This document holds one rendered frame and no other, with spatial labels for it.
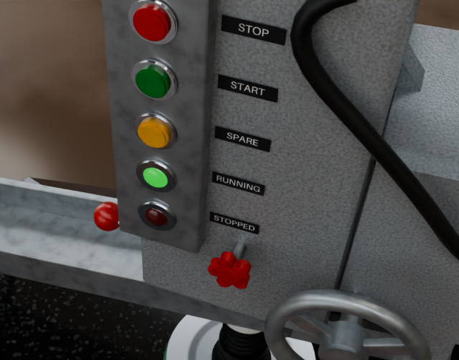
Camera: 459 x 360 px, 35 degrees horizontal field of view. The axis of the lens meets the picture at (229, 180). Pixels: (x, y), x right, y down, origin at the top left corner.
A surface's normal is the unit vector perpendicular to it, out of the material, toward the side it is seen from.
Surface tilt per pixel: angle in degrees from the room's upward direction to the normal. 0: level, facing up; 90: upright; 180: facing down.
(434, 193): 90
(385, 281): 90
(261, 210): 90
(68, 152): 0
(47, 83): 0
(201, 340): 0
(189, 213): 90
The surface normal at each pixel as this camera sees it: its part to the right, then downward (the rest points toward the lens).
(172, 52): -0.31, 0.67
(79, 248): -0.08, -0.72
